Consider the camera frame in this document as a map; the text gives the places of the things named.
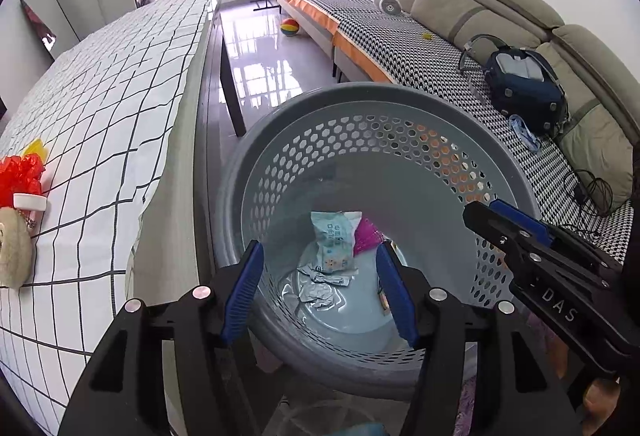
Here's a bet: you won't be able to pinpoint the grey perforated plastic basket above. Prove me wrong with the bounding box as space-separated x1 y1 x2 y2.
212 83 544 402

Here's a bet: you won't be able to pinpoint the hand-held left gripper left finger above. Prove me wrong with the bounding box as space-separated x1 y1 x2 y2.
57 240 265 436

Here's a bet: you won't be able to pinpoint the blue white face mask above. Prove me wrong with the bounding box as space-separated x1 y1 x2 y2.
509 114 542 153

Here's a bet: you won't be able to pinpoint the blue white wipes packet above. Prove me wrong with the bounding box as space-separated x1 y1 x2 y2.
299 210 362 277

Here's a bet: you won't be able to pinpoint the dark blue backpack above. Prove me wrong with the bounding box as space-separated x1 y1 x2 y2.
459 34 572 137

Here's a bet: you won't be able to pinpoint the white round lid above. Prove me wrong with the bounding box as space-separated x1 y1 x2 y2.
13 193 50 213

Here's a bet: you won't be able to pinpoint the yellow plastic wrapper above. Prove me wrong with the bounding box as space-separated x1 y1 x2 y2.
22 139 49 162

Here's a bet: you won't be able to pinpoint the red plastic bag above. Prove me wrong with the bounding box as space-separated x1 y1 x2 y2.
0 154 47 208

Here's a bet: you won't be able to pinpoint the grey sofa with checked cover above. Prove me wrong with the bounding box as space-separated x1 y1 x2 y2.
270 0 634 263

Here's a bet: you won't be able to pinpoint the black cables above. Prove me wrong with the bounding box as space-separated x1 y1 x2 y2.
564 167 614 217

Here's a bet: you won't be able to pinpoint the grey cabinet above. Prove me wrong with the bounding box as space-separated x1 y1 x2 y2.
94 0 139 24

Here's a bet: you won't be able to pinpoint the silver wrapper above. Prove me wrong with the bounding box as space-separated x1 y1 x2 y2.
294 266 352 313

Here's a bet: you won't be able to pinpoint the standing mirror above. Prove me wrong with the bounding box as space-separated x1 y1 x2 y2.
19 0 81 62

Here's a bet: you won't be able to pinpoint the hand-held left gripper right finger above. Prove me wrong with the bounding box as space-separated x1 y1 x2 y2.
375 241 583 436

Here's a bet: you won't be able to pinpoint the person's right hand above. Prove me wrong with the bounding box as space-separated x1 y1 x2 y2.
582 378 624 423

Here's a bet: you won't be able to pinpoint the beige round plush toy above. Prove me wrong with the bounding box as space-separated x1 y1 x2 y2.
0 207 37 289

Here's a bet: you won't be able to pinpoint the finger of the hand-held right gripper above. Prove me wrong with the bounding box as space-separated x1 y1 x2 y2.
462 202 538 277
490 199 556 247

